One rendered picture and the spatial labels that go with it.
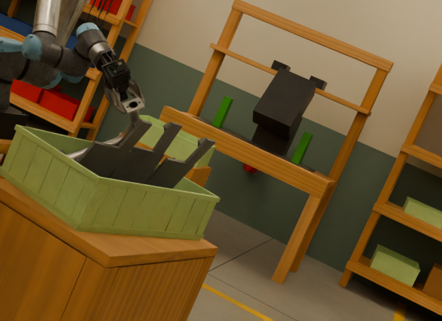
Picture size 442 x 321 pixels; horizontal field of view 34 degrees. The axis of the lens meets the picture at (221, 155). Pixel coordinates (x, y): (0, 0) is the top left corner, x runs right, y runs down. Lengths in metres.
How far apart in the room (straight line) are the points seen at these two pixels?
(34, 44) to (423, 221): 4.87
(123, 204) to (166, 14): 5.76
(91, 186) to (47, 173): 0.19
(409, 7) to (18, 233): 5.68
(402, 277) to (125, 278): 4.81
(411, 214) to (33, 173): 4.81
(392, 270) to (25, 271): 4.91
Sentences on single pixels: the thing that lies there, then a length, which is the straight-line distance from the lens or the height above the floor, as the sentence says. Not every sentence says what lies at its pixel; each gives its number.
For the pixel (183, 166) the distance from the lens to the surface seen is 2.47.
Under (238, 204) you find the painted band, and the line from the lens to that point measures 7.46.
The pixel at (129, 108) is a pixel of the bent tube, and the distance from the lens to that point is 2.15.
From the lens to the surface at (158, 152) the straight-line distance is 2.35.
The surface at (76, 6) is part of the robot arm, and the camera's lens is 2.58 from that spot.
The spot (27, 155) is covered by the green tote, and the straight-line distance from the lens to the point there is 2.30.
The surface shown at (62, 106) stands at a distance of 7.58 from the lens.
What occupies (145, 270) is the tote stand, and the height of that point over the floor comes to 0.73.
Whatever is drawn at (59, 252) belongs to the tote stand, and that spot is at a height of 0.72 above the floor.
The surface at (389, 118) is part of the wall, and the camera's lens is 7.22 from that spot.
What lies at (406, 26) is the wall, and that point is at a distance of 7.31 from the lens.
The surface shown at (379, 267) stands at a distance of 6.72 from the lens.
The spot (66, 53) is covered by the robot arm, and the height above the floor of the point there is 1.23.
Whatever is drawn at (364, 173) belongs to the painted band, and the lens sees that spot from 7.22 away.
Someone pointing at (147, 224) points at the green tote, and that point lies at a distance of 2.31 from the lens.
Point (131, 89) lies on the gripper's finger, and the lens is 2.21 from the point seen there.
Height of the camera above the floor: 1.38
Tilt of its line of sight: 6 degrees down
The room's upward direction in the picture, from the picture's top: 24 degrees clockwise
